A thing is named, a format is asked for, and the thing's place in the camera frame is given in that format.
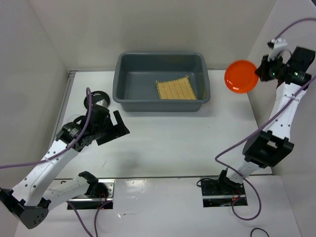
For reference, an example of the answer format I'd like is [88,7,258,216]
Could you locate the clear glass dish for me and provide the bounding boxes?
[67,115,80,123]

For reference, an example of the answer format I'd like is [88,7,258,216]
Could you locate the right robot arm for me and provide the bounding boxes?
[216,47,316,194]

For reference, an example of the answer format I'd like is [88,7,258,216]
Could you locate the orange round plate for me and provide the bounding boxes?
[224,60,259,94]

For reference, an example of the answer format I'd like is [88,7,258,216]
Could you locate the black cable loop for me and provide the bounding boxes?
[250,228,270,237]

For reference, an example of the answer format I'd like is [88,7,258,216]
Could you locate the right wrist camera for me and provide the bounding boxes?
[267,38,288,61]

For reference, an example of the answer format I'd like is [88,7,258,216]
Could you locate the grey plastic bin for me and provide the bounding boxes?
[113,52,210,112]

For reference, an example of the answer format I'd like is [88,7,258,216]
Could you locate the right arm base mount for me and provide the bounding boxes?
[196,178,248,208]

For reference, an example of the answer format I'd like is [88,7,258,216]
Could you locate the black round plate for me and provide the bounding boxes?
[91,91,110,105]

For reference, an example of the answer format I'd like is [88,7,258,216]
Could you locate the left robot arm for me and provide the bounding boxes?
[0,105,130,229]

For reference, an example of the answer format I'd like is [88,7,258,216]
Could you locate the woven bamboo mat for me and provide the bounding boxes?
[156,76,197,100]

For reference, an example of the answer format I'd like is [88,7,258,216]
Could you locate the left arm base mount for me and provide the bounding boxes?
[69,179,115,210]

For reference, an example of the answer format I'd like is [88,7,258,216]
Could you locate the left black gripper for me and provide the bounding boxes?
[94,110,130,145]

